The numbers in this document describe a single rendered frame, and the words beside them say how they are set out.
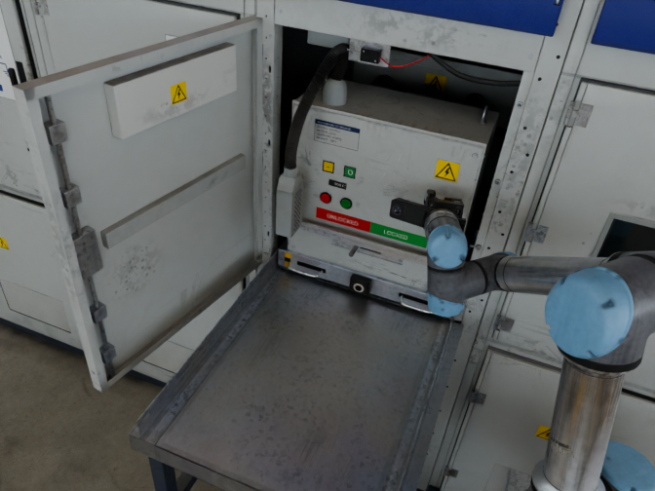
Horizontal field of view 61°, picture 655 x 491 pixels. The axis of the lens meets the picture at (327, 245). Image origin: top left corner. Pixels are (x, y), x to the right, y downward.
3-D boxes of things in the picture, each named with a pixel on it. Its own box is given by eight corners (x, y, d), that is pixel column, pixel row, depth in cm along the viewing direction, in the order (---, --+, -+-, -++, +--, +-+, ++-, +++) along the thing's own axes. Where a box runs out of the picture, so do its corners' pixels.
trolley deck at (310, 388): (395, 565, 110) (399, 550, 107) (132, 449, 126) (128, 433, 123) (459, 339, 162) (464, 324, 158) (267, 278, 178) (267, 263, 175)
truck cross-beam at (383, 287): (450, 319, 158) (454, 303, 154) (277, 264, 172) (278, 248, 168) (453, 308, 161) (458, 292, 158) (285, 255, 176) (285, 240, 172)
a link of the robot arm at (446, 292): (484, 309, 117) (486, 260, 113) (442, 322, 113) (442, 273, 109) (460, 295, 124) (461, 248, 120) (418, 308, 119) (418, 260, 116)
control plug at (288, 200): (290, 239, 151) (292, 182, 141) (275, 234, 152) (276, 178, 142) (302, 224, 157) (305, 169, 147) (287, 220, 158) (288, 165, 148)
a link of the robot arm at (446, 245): (428, 274, 109) (428, 233, 106) (424, 253, 119) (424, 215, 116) (469, 273, 108) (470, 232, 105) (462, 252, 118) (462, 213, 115)
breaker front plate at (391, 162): (443, 303, 156) (483, 148, 128) (287, 254, 169) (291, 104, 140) (444, 300, 157) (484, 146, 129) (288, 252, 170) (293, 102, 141)
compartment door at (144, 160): (83, 380, 135) (-2, 80, 91) (248, 253, 179) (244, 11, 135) (102, 394, 132) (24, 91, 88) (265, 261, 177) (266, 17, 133)
